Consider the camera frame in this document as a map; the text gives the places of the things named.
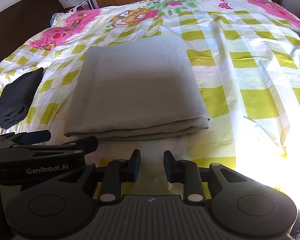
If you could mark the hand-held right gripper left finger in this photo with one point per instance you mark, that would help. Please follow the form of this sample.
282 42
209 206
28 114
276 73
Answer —
136 165

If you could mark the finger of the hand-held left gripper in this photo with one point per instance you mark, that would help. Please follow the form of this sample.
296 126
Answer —
86 141
37 136

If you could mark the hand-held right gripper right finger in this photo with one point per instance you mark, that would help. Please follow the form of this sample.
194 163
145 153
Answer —
168 166

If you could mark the grey towel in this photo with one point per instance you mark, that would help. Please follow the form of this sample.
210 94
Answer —
137 87

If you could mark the black folded cloth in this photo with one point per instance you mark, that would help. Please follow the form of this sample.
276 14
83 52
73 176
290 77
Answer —
15 100

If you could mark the dark wooden headboard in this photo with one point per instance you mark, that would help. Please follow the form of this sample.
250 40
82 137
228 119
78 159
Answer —
17 22

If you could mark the white face mask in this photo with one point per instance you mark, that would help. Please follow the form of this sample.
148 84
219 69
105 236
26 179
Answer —
62 20

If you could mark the yellow checkered floral bedsheet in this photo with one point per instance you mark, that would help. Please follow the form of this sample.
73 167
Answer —
240 67

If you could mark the white bag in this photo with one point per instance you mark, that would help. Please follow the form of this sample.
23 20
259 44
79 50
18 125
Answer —
77 7

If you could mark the dark thermos bottle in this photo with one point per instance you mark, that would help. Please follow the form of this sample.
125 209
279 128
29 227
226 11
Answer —
91 4

